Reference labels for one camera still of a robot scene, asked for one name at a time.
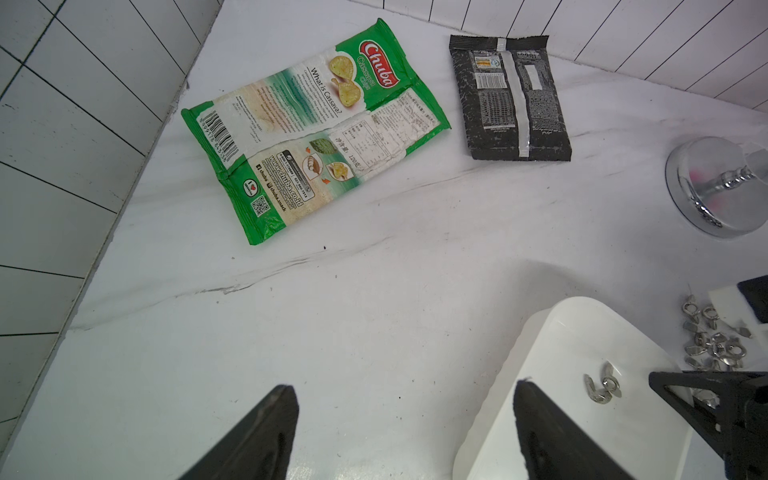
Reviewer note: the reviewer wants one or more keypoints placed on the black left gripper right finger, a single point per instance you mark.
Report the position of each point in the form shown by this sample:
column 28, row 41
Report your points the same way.
column 554, row 446

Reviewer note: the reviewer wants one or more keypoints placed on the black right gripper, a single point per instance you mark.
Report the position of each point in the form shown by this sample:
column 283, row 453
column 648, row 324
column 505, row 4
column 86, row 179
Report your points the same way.
column 736, row 429

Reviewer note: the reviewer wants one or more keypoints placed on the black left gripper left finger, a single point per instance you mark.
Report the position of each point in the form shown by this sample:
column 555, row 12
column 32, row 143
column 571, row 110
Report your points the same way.
column 259, row 446

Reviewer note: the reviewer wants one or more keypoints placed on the white plastic storage box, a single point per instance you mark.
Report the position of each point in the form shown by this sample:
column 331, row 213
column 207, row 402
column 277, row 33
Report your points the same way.
column 555, row 349

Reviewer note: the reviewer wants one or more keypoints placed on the chrome glass holder stand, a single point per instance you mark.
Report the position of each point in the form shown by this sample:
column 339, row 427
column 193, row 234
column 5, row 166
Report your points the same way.
column 720, row 186

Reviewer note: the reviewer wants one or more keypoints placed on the green chips bag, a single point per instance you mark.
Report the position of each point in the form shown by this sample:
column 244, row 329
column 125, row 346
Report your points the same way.
column 287, row 145

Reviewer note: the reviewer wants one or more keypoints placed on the black snack packet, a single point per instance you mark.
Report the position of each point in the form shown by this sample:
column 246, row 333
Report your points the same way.
column 509, row 100

